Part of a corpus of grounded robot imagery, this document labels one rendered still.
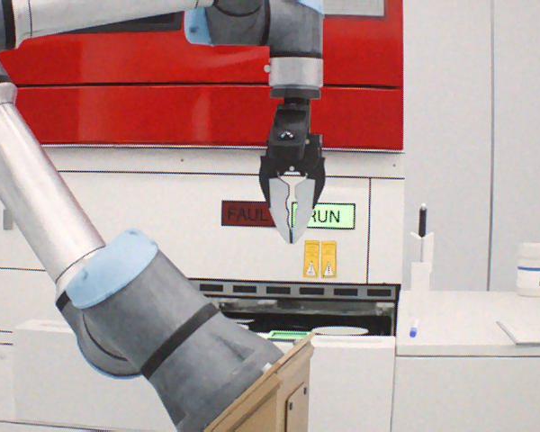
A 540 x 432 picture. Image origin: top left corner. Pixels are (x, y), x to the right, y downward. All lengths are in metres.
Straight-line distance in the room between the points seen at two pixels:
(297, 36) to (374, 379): 0.48
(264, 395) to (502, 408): 0.52
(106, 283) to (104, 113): 0.99
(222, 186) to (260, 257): 0.15
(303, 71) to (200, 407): 0.56
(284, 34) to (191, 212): 0.70
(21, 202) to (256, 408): 0.44
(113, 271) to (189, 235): 0.99
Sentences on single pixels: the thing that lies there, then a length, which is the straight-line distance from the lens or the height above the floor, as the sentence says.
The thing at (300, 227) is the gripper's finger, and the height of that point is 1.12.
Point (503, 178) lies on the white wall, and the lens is 3.74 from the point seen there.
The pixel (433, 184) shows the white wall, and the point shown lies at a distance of 3.73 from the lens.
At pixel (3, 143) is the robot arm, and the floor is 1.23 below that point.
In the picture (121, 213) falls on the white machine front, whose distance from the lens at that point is 2.30.
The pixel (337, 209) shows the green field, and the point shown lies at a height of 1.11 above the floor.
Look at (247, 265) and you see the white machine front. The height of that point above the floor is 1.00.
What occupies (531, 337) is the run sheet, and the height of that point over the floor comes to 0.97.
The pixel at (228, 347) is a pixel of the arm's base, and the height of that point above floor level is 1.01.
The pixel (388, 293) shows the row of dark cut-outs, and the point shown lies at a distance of 2.26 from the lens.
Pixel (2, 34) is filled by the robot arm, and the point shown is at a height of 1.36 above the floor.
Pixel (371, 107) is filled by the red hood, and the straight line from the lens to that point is 2.19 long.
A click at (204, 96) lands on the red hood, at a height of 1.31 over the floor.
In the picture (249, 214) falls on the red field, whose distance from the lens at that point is 2.26.
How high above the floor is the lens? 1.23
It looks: 3 degrees down
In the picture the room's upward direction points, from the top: 1 degrees clockwise
